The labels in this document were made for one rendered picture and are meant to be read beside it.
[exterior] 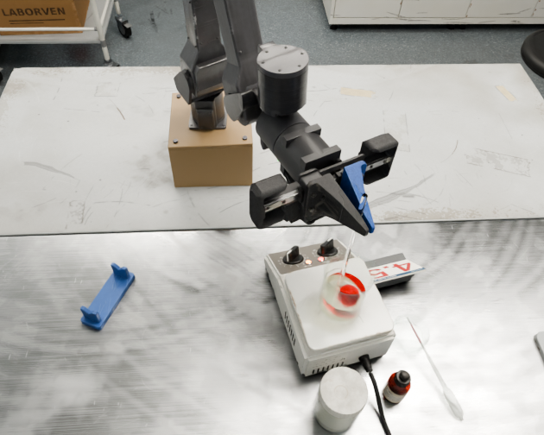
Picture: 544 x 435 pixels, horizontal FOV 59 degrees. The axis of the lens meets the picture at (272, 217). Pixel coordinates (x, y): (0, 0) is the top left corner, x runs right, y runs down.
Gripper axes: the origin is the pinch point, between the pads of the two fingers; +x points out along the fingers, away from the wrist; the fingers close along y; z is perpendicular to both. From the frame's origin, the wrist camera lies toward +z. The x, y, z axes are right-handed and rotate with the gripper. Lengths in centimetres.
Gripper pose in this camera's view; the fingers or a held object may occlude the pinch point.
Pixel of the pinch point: (351, 210)
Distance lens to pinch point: 53.5
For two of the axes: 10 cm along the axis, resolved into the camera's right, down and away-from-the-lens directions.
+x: 4.9, 6.9, -5.3
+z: -0.4, 6.3, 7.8
